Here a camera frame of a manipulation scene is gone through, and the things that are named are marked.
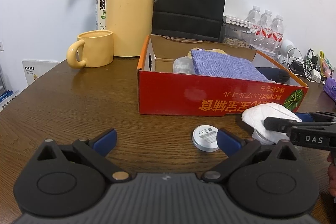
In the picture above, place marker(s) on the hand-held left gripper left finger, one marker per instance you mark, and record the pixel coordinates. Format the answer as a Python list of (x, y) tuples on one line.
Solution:
[(105, 141)]

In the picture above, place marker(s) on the purple plastic bag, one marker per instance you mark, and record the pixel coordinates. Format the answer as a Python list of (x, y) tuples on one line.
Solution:
[(331, 88)]

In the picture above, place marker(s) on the yellow white plush toy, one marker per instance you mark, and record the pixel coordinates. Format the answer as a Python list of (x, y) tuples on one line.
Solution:
[(216, 50)]

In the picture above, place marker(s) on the white milk carton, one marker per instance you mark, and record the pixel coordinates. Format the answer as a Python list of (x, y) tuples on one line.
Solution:
[(101, 6)]

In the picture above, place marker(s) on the yellow ceramic mug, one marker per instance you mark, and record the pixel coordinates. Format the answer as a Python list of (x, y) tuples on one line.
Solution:
[(95, 49)]

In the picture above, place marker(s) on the water bottle with red label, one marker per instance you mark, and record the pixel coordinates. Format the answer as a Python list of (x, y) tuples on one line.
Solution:
[(252, 18), (277, 28), (265, 24)]

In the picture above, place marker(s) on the purple knitted cloth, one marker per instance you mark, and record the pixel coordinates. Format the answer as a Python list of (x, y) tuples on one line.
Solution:
[(223, 65)]

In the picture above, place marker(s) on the clear plastic jar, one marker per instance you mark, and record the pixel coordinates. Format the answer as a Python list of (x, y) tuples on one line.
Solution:
[(182, 65)]

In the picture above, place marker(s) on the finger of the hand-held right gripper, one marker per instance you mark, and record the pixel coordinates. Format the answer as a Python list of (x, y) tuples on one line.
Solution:
[(279, 124), (308, 117)]

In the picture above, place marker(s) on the yellow thermos jug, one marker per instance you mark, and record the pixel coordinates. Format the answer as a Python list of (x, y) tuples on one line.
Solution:
[(130, 16)]

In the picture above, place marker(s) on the white wall outlet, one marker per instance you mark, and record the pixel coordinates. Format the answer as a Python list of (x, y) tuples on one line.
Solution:
[(1, 46)]

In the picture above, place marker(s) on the white face mask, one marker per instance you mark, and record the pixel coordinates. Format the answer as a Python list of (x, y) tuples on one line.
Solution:
[(265, 112)]

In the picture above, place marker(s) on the round white grey device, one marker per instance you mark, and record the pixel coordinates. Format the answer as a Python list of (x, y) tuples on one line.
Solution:
[(205, 138)]

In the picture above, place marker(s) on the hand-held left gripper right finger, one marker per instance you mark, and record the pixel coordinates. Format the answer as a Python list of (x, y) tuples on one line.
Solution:
[(228, 144)]

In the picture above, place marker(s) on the clear container of seeds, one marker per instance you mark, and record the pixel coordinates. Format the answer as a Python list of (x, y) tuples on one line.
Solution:
[(236, 39)]

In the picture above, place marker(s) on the black charger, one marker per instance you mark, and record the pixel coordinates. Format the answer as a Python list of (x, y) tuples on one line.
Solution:
[(298, 65)]

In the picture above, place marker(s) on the colourful snack packets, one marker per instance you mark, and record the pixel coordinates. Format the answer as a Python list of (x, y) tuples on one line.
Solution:
[(325, 64)]

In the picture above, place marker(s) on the flat white box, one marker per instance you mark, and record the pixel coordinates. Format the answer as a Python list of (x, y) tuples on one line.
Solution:
[(236, 20)]

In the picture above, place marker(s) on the white panel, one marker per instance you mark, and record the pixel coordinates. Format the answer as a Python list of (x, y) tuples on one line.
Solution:
[(36, 71)]

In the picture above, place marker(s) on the black zip pouch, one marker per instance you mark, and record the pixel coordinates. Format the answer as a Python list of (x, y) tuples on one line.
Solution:
[(274, 74)]

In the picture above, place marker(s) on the red cardboard box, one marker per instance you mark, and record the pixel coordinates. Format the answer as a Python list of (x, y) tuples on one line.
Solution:
[(183, 92)]

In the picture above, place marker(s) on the white power adapter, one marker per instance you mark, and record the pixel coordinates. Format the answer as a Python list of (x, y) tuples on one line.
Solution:
[(316, 77)]

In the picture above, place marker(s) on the person's right hand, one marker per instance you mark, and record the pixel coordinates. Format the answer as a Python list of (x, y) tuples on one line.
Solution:
[(332, 176)]

